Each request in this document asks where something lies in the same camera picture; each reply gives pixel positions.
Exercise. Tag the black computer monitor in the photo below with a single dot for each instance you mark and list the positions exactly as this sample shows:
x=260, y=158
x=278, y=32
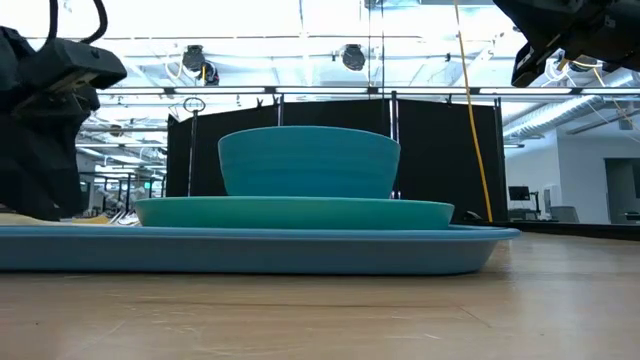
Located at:
x=519, y=193

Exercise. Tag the black partition screen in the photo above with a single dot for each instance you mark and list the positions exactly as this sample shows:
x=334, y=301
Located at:
x=440, y=175

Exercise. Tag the light blue plastic tray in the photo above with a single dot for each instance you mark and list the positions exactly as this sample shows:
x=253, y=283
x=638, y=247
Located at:
x=250, y=250

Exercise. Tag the black aluminium table frame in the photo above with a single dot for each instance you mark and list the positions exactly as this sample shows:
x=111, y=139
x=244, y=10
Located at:
x=600, y=230

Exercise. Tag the blue round bowl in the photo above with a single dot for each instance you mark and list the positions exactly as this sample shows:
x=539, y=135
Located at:
x=310, y=162

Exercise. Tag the teal round plate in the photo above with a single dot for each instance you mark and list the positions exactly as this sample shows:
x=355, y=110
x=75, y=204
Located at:
x=295, y=214

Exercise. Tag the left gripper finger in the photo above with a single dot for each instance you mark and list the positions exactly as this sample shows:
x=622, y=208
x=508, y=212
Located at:
x=40, y=165

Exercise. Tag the long horizontal light bar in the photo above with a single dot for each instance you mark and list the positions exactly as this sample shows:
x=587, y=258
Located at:
x=350, y=91

